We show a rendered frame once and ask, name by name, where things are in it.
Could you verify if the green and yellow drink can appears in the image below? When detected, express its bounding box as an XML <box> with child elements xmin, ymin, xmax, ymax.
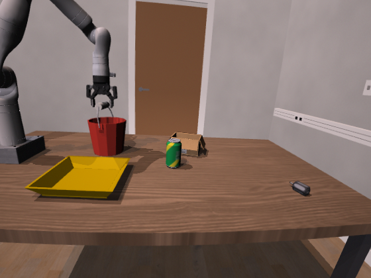
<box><xmin>166</xmin><ymin>138</ymin><xmax>182</xmax><ymax>168</ymax></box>

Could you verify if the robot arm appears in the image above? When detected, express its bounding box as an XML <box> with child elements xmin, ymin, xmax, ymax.
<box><xmin>0</xmin><ymin>0</ymin><xmax>116</xmax><ymax>146</ymax></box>

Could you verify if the open brown cardboard box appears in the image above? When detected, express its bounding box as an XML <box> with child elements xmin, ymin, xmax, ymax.
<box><xmin>169</xmin><ymin>132</ymin><xmax>205</xmax><ymax>156</ymax></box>

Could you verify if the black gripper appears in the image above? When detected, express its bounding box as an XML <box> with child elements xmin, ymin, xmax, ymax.
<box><xmin>86</xmin><ymin>75</ymin><xmax>117</xmax><ymax>108</ymax></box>

